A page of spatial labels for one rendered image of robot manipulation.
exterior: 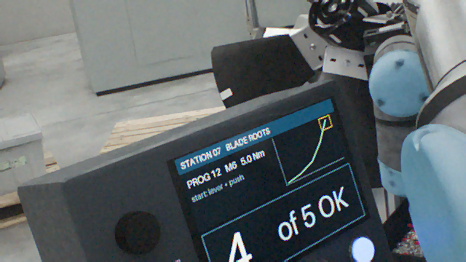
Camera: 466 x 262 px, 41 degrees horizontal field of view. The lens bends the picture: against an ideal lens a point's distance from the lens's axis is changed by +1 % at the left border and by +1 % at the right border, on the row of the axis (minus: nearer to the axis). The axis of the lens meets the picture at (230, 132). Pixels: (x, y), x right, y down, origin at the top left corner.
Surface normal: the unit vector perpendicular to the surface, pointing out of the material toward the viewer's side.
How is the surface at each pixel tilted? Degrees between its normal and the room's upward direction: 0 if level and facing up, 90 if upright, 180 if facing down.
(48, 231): 90
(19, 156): 96
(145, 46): 90
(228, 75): 78
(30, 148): 96
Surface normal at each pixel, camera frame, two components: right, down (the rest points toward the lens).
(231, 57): -0.63, 0.12
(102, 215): 0.56, -0.11
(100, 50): 0.29, 0.25
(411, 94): -0.25, 0.33
